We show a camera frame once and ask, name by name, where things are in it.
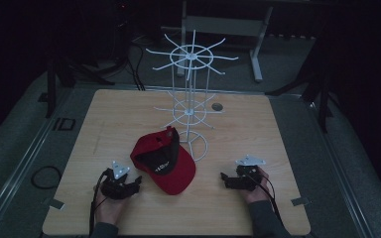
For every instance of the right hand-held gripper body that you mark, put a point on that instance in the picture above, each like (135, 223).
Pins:
(248, 180)

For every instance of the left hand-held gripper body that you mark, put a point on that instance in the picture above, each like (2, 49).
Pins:
(115, 189)

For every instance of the red and black baseball cap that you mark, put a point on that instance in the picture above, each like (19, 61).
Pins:
(170, 167)

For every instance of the person's right hand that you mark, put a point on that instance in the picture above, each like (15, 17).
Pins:
(259, 195)

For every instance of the person's left hand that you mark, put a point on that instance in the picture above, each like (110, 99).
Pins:
(109, 209)

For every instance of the grey tape piece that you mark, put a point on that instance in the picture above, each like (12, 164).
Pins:
(56, 204)
(300, 201)

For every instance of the grey round table grommet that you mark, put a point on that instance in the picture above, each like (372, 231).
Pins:
(217, 106)

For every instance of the black tripod stand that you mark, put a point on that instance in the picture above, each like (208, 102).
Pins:
(322, 99)
(50, 89)

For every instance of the white metal frame stand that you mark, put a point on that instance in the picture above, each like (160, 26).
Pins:
(225, 26)

